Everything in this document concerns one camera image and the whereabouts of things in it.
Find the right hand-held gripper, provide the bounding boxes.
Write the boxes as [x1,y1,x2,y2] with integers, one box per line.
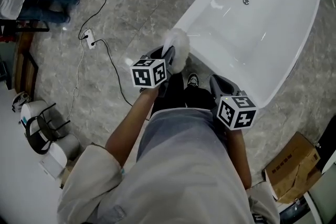
[209,74,259,131]

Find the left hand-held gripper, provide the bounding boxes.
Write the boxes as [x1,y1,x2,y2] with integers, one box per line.
[130,45,176,100]

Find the white fluffy cloth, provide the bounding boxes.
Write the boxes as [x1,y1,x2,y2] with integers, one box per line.
[161,28,192,74]

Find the white bathtub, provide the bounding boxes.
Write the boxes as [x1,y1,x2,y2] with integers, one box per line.
[172,0,323,110]

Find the person's right forearm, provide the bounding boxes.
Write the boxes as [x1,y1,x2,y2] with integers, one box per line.
[225,127,253,190]

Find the person's left forearm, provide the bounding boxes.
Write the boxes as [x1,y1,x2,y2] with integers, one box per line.
[104,86,161,167]

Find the person's black white shoe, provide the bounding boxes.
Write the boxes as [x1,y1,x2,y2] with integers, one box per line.
[186,73,201,89]

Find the person's black trousers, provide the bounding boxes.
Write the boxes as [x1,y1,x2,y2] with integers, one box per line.
[150,72,219,122]

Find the white power strip with plugs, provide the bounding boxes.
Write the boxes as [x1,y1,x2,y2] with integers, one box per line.
[83,29,97,50]

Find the person's grey shirt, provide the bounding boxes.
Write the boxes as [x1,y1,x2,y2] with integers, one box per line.
[98,108,253,224]

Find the torn brown cardboard box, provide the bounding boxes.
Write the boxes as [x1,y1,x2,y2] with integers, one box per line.
[262,131,323,204]

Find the white grey cylinder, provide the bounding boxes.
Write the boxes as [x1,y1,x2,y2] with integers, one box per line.
[48,133,81,166]

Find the black metal stool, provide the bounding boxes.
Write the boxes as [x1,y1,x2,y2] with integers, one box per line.
[25,102,72,155]

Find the wooden step platform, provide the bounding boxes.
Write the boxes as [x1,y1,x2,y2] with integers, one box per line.
[12,31,39,101]

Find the white round bucket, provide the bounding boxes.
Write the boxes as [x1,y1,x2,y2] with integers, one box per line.
[20,99,50,140]

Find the white bathroom appliance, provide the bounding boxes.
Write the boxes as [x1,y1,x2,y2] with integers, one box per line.
[279,156,336,224]

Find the white helmet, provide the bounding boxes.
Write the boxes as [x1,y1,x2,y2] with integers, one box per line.
[11,91,33,114]

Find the person's beige jacket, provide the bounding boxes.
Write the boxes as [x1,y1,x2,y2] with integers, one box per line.
[57,144,281,224]

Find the white flat box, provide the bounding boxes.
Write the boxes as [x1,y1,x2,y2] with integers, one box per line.
[39,158,62,180]

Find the black power cable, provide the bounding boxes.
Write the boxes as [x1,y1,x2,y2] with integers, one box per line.
[78,0,109,40]
[93,39,151,121]

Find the white power cable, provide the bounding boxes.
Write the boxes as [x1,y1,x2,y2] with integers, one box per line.
[66,47,88,121]

